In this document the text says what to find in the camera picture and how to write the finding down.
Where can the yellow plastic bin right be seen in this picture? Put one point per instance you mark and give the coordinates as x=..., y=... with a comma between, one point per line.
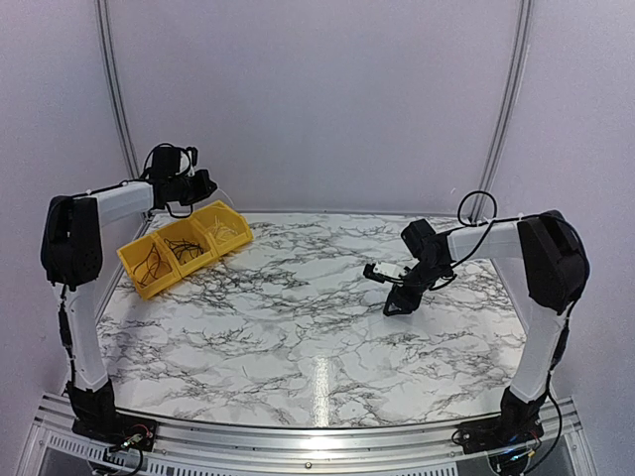
x=227, y=229

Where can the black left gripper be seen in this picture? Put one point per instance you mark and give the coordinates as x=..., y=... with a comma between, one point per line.
x=203, y=189

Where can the yellow plastic bin middle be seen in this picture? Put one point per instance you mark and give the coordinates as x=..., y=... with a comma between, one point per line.
x=187, y=245

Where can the aluminium corner post left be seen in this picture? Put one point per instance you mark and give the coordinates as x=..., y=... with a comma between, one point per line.
x=114, y=88

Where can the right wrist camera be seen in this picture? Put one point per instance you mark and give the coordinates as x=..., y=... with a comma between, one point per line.
x=385, y=272

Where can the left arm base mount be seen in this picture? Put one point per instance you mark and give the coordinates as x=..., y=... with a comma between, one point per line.
x=96, y=417

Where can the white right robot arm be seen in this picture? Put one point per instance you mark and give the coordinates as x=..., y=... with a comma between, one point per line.
x=556, y=272

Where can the aluminium corner post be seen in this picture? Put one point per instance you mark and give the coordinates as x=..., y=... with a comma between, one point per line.
x=114, y=88
x=512, y=86

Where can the aluminium corner post right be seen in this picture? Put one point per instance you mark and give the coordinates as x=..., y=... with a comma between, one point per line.
x=512, y=86

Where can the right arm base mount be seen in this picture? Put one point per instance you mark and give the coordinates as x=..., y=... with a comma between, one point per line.
x=517, y=423

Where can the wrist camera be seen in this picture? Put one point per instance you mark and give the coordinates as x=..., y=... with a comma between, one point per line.
x=385, y=272
x=189, y=158

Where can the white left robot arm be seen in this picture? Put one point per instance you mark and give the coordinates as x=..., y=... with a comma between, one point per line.
x=72, y=258

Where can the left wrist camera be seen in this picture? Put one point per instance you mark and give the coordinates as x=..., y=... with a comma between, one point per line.
x=189, y=158

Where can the aluminium front rail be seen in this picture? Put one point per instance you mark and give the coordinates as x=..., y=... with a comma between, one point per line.
x=190, y=447

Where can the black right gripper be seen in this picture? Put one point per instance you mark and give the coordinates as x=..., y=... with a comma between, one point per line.
x=396, y=297

